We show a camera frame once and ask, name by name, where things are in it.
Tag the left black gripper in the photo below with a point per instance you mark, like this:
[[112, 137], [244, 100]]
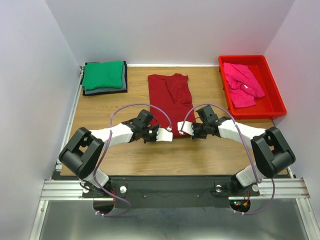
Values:
[[150, 132]]

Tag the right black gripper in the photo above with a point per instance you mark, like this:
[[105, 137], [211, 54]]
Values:
[[198, 129]]

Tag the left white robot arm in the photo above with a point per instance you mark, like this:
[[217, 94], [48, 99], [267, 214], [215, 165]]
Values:
[[85, 150]]

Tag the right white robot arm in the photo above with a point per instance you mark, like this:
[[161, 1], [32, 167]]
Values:
[[268, 151]]

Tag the pink t shirt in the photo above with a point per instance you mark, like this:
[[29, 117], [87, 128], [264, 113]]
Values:
[[243, 86]]

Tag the red plastic bin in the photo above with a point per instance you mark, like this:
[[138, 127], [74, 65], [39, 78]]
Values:
[[270, 106]]

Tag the folded green t shirt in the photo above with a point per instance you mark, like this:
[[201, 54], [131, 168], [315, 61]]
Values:
[[103, 75]]

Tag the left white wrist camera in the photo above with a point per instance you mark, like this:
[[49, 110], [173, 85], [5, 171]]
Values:
[[163, 135]]

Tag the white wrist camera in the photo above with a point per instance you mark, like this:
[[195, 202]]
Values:
[[163, 135], [185, 128]]

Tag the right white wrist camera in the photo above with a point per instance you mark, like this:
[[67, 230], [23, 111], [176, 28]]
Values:
[[185, 128]]

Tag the aluminium rail frame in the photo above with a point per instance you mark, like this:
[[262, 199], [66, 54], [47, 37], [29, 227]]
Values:
[[63, 213]]

